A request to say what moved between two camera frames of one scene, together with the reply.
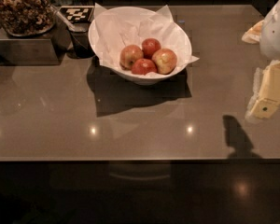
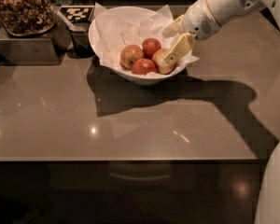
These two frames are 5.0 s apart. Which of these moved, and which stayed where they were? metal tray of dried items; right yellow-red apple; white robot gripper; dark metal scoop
Moved: white robot gripper
Stayed: right yellow-red apple; dark metal scoop; metal tray of dried items
